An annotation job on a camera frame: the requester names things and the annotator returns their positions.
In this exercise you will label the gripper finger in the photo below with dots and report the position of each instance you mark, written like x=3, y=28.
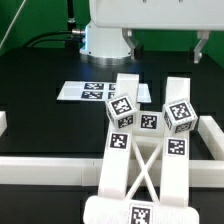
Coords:
x=196, y=52
x=136, y=49

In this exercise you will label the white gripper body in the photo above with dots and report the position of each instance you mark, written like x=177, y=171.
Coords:
x=159, y=14

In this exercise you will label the white tagged cube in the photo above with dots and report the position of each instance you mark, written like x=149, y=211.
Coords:
x=121, y=111
x=179, y=116

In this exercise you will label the white chair back frame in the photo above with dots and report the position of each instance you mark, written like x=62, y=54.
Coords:
x=145, y=204

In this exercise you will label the black vertical pole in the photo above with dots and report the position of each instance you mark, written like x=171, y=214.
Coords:
x=71, y=23

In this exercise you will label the white marker base plate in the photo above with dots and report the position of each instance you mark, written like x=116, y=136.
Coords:
x=86, y=91

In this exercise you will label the white U-shaped obstacle wall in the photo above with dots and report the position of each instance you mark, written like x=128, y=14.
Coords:
x=43, y=171

